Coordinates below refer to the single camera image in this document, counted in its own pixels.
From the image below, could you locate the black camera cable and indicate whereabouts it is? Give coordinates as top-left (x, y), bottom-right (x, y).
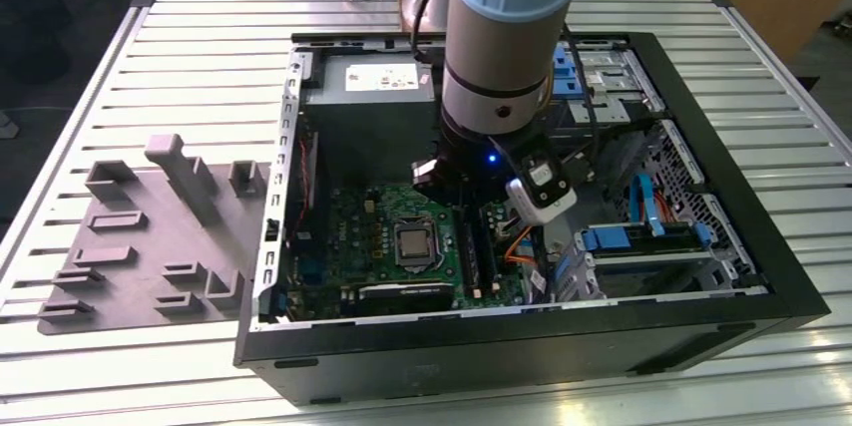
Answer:
top-left (561, 21), bottom-right (603, 183)

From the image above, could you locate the hard disk in blue carrier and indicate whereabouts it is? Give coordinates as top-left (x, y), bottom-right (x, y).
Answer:
top-left (575, 223), bottom-right (711, 255)

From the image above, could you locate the black cable bundle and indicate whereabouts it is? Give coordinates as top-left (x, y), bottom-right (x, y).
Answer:
top-left (494, 119), bottom-right (657, 237)

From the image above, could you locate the grey plastic parts rack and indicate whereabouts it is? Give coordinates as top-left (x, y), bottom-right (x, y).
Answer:
top-left (35, 131), bottom-right (274, 337)

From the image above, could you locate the blue plastic drive latch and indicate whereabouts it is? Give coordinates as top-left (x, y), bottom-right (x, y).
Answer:
top-left (549, 44), bottom-right (587, 103)

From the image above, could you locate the black open PC case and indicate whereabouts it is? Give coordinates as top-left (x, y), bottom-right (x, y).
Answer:
top-left (230, 30), bottom-right (833, 405)

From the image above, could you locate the blue flat data wire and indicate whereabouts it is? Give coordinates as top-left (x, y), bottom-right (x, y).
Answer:
top-left (627, 174), bottom-right (667, 237)

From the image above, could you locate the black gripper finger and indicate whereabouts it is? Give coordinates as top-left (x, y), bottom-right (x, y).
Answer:
top-left (410, 159), bottom-right (466, 211)

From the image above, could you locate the orange wire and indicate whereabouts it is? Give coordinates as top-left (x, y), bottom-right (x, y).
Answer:
top-left (501, 225), bottom-right (543, 265)

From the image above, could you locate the silver metal drive cage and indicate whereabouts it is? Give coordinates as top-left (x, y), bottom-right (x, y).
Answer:
top-left (547, 39), bottom-right (666, 158)

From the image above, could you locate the silver CPU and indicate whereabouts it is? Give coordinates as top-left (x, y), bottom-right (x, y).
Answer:
top-left (397, 230), bottom-right (431, 260)

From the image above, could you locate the black graphics card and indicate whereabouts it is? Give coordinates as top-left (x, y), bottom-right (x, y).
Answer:
top-left (338, 279), bottom-right (457, 318)

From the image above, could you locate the silver metal disk bay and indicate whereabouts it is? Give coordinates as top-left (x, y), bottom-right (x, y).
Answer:
top-left (570, 223), bottom-right (739, 297)

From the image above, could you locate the green motherboard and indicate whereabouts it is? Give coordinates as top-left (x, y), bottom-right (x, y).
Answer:
top-left (286, 179), bottom-right (533, 320)

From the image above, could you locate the grey power supply unit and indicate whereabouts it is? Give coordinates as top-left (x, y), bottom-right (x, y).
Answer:
top-left (302, 52), bottom-right (441, 183)

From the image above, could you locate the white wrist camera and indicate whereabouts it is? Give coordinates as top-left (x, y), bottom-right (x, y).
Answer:
top-left (502, 149), bottom-right (578, 226)

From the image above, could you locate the black CPU socket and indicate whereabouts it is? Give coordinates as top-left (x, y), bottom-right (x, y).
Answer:
top-left (389, 214), bottom-right (445, 276)

